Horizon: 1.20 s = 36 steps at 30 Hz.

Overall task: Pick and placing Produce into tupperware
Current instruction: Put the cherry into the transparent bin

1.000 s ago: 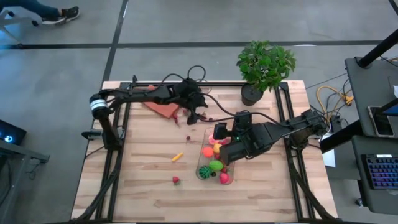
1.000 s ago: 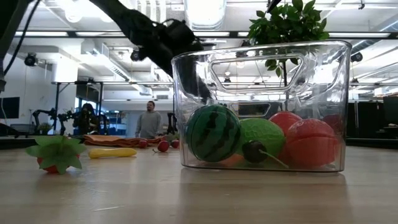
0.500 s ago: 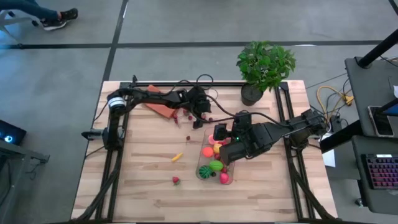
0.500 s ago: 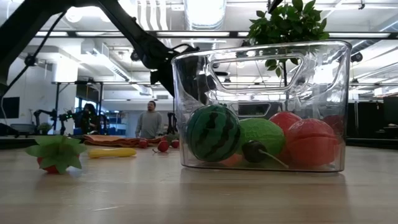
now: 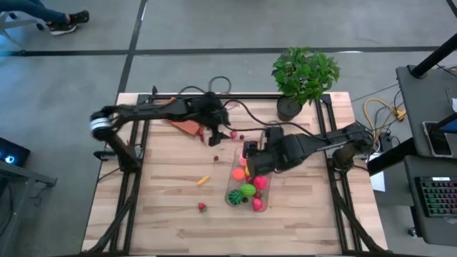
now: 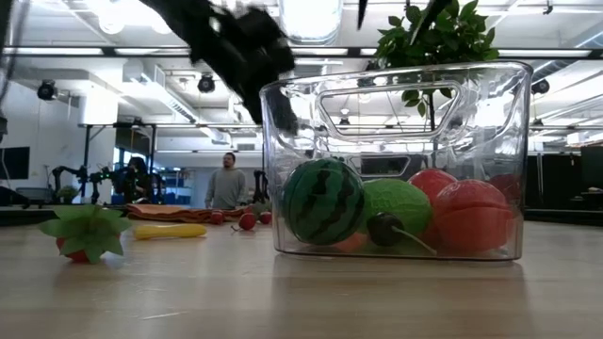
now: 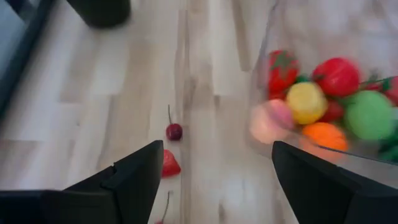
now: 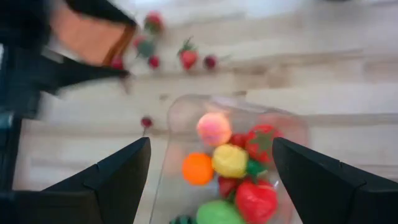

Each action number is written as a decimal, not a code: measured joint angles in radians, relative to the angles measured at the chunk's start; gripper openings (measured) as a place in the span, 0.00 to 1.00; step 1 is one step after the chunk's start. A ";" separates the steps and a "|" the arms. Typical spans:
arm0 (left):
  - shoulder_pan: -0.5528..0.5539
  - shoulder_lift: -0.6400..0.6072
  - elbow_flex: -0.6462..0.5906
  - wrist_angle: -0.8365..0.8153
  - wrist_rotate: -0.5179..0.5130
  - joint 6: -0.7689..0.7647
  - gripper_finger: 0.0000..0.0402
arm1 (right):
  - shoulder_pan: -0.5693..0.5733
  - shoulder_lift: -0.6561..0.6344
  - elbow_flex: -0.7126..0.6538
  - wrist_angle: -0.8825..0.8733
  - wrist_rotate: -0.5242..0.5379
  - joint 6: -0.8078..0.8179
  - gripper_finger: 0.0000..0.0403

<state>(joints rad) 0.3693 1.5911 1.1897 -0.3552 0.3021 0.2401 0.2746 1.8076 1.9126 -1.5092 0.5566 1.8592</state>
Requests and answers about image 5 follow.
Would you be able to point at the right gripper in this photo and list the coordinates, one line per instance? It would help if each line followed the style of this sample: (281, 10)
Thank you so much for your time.
(266, 160)

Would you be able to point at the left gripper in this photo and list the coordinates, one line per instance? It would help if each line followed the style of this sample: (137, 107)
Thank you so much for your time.
(210, 110)

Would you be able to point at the small red toy fruit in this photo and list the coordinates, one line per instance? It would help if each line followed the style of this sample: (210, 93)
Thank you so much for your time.
(257, 195)
(233, 135)

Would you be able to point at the yellow toy lemon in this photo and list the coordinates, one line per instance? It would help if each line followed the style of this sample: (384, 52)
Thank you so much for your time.
(247, 171)

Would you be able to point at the peach toy fruit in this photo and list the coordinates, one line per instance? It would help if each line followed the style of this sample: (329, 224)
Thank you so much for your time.
(242, 161)

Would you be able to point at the tiny dark red toy berry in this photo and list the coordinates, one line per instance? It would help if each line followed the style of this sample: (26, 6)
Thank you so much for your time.
(242, 136)

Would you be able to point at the small red toy cherry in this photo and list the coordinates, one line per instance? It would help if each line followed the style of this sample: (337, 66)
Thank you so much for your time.
(249, 179)

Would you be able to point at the orange toy fruit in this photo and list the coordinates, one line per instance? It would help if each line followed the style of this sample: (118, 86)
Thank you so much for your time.
(238, 174)

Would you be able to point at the green toy lime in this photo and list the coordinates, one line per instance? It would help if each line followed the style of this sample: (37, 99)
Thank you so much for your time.
(248, 190)

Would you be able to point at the clear plastic storage container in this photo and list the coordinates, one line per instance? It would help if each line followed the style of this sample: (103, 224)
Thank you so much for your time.
(228, 178)

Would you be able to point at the dark green round toy fruit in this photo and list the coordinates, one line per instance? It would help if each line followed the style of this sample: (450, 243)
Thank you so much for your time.
(245, 200)

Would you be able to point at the large red toy strawberry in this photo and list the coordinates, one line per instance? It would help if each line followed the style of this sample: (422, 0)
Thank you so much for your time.
(257, 205)

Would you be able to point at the yellow toy banana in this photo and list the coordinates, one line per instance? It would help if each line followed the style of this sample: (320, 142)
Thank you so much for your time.
(203, 180)

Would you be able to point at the toy watermelon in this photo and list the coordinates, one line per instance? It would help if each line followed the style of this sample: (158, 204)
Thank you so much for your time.
(235, 197)

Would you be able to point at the toy strawberry with fabric leaves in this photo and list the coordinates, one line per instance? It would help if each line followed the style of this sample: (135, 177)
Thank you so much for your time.
(202, 206)

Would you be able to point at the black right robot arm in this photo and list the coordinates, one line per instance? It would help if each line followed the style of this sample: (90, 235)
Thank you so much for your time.
(321, 142)

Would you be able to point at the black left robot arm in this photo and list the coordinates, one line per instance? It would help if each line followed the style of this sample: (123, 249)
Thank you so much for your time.
(150, 110)

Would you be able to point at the orange folded cloth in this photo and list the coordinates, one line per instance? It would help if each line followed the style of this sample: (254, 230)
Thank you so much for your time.
(187, 128)

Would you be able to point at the green potted plant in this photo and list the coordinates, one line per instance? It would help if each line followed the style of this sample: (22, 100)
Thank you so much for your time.
(303, 75)

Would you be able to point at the white paper sheet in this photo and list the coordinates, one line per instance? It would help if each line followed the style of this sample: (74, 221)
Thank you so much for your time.
(378, 180)

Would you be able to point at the black desk support beam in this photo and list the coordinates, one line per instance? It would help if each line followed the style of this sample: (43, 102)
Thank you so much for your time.
(392, 157)

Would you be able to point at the gray desk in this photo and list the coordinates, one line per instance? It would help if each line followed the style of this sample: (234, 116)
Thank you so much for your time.
(425, 100)
(410, 171)

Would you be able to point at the black tablet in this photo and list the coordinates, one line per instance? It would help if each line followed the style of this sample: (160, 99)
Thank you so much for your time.
(437, 141)

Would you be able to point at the backlit black keyboard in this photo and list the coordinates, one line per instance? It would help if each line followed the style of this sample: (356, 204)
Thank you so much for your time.
(439, 196)

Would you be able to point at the gray metal cart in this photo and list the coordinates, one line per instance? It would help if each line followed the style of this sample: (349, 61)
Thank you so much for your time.
(28, 173)

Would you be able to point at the black pole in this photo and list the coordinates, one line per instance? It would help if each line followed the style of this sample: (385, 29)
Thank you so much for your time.
(435, 55)

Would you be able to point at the black device with blue light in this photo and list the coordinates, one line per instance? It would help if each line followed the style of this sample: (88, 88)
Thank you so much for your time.
(18, 153)

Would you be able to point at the person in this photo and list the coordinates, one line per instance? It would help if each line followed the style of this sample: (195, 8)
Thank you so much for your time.
(32, 10)

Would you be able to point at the white chair base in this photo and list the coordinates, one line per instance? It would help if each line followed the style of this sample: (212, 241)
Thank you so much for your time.
(18, 23)

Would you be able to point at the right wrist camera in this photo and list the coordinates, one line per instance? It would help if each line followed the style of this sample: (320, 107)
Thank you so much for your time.
(250, 148)

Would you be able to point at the black table frame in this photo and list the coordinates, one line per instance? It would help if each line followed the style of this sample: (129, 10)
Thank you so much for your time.
(250, 96)

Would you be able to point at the small black bracket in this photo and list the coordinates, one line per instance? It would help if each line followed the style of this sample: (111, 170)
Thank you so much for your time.
(103, 155)

